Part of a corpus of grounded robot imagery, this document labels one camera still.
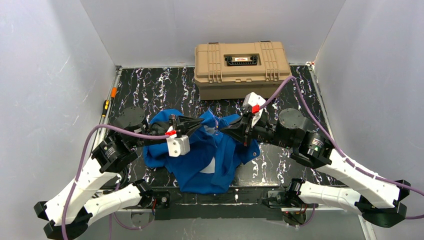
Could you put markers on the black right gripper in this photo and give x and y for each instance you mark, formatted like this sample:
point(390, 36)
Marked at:
point(247, 126)

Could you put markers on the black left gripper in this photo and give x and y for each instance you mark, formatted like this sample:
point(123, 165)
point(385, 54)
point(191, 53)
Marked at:
point(172, 124)

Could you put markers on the blue zip jacket white lining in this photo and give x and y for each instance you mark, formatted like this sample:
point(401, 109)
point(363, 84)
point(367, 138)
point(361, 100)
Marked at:
point(210, 165)

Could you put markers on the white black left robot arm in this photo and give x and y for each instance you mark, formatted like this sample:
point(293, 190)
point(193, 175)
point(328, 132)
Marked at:
point(75, 208)

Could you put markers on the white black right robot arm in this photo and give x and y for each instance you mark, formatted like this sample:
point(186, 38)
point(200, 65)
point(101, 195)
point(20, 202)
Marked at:
point(377, 201)

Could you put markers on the tan plastic toolbox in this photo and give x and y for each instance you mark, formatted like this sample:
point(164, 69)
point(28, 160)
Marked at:
point(233, 70)

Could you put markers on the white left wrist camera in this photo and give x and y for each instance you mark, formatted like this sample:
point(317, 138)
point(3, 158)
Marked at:
point(178, 146)

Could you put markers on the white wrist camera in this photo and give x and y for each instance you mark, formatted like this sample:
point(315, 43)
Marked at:
point(178, 146)
point(252, 103)

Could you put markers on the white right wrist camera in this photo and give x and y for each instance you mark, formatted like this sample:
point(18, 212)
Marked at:
point(252, 103)

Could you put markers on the orange handled screwdriver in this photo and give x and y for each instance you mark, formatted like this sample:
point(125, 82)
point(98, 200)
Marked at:
point(113, 92)

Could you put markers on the yellow black handled screwdriver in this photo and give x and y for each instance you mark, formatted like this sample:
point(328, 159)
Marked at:
point(105, 108)

